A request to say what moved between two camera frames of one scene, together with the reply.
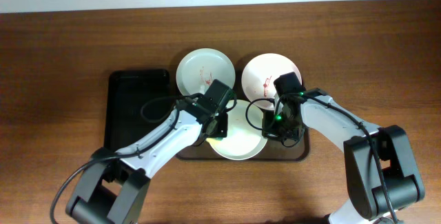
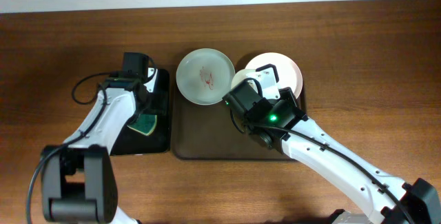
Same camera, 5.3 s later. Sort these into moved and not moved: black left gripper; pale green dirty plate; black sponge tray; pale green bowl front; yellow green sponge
Moved: yellow green sponge; black left gripper; pale green bowl front
Not moved: pale green dirty plate; black sponge tray
